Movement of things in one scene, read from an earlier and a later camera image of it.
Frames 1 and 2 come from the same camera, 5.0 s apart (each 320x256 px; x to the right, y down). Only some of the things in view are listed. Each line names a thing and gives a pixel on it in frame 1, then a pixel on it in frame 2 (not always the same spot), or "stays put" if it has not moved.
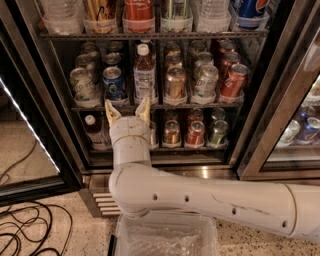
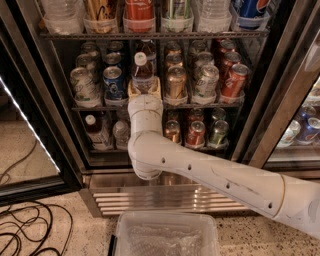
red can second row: [230, 58] stays put
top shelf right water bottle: [213, 16] stays put
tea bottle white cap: [143, 49] → [140, 58]
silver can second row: [203, 59] stays put
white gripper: [129, 128] → [145, 102]
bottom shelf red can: [195, 134] stays put
